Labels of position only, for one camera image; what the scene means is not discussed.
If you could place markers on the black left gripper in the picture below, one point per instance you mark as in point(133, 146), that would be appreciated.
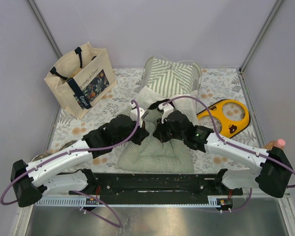
point(142, 133)

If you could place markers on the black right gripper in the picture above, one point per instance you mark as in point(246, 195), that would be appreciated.
point(159, 132)

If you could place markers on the green checkered pet cushion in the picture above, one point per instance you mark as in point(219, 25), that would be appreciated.
point(153, 156)

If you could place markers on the green striped pet tent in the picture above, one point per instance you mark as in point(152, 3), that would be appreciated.
point(164, 80)

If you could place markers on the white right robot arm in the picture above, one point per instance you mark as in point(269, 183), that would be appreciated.
point(268, 170)

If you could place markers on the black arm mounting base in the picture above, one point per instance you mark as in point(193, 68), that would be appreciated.
point(128, 186)

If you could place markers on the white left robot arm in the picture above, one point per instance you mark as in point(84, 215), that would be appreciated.
point(29, 180)

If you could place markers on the yellow double pet bowl holder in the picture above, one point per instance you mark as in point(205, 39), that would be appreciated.
point(226, 118)

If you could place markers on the steel pet bowl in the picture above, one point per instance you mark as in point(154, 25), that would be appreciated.
point(67, 144)
point(41, 156)

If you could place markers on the floral table mat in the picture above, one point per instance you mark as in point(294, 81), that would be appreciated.
point(216, 84)

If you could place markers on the beige canvas tote bag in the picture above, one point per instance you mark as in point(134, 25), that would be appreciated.
point(80, 78)

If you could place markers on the pink capped drink bottle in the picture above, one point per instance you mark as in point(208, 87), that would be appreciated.
point(280, 143)

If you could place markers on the white slotted cable duct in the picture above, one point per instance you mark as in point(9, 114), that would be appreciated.
point(181, 201)

